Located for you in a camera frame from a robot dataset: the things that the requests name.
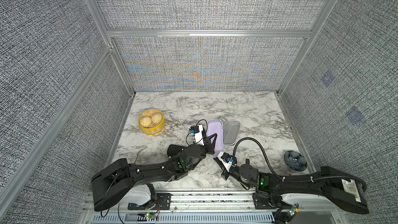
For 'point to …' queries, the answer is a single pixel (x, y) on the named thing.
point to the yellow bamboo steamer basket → (153, 129)
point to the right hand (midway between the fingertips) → (214, 155)
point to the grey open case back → (232, 132)
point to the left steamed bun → (145, 121)
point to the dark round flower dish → (295, 160)
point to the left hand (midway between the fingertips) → (220, 135)
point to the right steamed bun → (156, 118)
